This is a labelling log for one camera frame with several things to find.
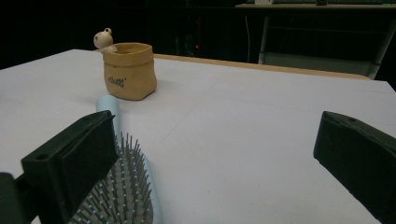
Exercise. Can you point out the tan sack-shaped cup with figurine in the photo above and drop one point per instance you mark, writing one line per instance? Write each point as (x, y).
(130, 74)

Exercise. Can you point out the white table cover sheet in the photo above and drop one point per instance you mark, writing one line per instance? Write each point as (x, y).
(233, 140)

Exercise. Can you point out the white metal desk frame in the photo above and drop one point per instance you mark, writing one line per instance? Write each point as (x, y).
(311, 62)

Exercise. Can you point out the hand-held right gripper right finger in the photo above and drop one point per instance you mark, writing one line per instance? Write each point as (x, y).
(358, 155)

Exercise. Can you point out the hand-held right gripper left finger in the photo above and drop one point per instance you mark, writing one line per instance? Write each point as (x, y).
(77, 155)

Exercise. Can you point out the light blue hairbrush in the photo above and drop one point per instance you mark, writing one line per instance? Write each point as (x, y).
(130, 189)

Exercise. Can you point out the wooden table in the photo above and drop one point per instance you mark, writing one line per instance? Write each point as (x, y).
(264, 67)

